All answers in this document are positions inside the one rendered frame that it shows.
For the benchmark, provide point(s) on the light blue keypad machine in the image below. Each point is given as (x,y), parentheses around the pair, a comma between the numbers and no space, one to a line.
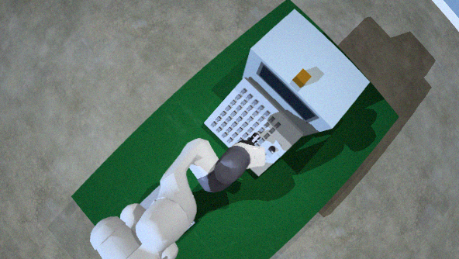
(293,53)

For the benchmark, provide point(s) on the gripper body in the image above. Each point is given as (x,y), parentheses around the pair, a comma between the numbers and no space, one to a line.
(247,142)

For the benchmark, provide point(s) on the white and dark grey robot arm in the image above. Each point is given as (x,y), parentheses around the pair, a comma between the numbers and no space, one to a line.
(158,227)

